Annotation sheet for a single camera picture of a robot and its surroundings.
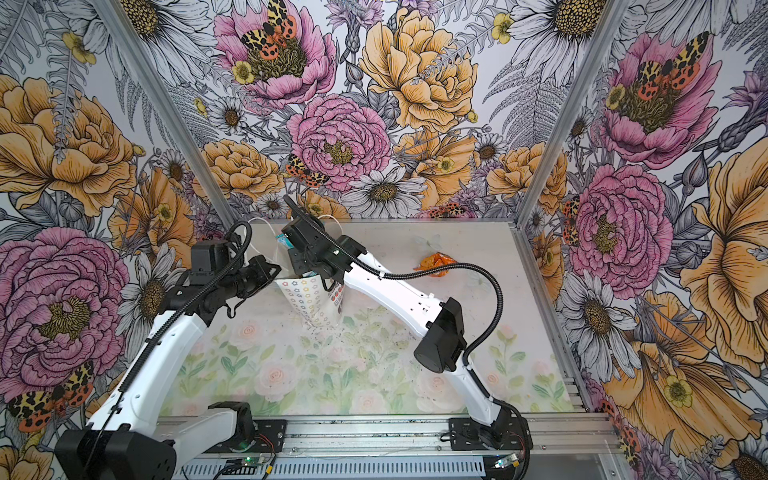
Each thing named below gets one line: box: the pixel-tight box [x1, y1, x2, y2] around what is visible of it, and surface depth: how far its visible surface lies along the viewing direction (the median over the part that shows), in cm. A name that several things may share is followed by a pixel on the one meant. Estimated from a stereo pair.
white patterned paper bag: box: [275, 275, 345, 328], surface depth 79 cm
